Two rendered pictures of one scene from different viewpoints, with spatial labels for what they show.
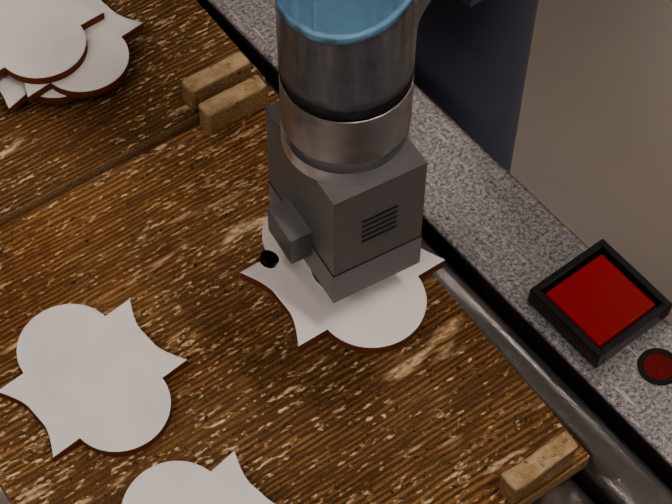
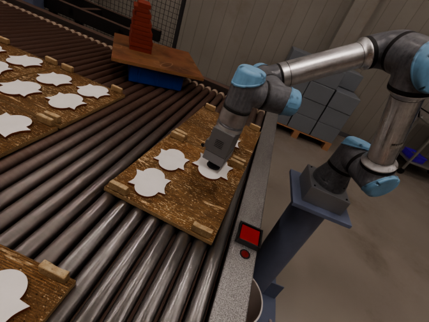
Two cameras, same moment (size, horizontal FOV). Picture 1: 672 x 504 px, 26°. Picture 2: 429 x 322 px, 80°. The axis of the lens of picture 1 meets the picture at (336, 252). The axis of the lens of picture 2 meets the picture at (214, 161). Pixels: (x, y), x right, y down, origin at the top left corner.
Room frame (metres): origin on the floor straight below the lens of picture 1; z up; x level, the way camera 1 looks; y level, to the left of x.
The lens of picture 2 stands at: (0.05, -0.43, 1.49)
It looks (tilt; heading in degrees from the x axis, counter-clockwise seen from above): 33 degrees down; 42
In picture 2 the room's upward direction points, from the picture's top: 22 degrees clockwise
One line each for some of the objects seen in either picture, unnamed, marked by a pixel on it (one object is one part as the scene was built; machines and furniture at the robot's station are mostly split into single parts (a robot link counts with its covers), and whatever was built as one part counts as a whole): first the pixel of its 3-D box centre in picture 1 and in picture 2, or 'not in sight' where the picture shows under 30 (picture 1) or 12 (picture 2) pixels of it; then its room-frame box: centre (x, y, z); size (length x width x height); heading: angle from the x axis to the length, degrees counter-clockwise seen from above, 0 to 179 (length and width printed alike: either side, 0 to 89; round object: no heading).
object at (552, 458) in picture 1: (538, 468); (202, 230); (0.43, -0.14, 0.95); 0.06 x 0.02 x 0.03; 125
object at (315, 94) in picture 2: not in sight; (309, 98); (3.77, 1.53, 0.55); 1.10 x 0.74 x 1.10; 131
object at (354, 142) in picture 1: (343, 93); (233, 116); (0.53, 0.00, 1.23); 0.08 x 0.08 x 0.05
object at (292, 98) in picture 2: not in sight; (276, 96); (0.63, -0.03, 1.30); 0.11 x 0.11 x 0.08; 64
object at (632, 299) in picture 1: (599, 303); (249, 236); (0.58, -0.20, 0.92); 0.06 x 0.06 x 0.01; 38
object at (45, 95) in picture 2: not in sight; (60, 90); (0.26, 0.70, 0.94); 0.41 x 0.35 x 0.04; 38
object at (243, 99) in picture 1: (234, 104); (236, 163); (0.75, 0.08, 0.95); 0.06 x 0.02 x 0.03; 125
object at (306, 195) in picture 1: (326, 184); (220, 138); (0.53, 0.01, 1.15); 0.10 x 0.09 x 0.16; 119
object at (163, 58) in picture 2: not in sight; (156, 55); (0.84, 1.03, 1.03); 0.50 x 0.50 x 0.02; 70
